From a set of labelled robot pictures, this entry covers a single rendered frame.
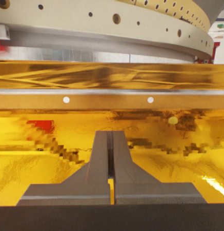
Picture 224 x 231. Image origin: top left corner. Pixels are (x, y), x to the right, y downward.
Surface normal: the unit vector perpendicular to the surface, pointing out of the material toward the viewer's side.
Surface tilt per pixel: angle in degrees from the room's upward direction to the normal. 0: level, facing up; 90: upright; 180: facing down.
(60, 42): 90
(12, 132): 141
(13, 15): 90
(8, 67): 90
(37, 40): 90
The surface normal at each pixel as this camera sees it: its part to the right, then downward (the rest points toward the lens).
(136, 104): 0.06, 0.24
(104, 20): 0.44, 0.23
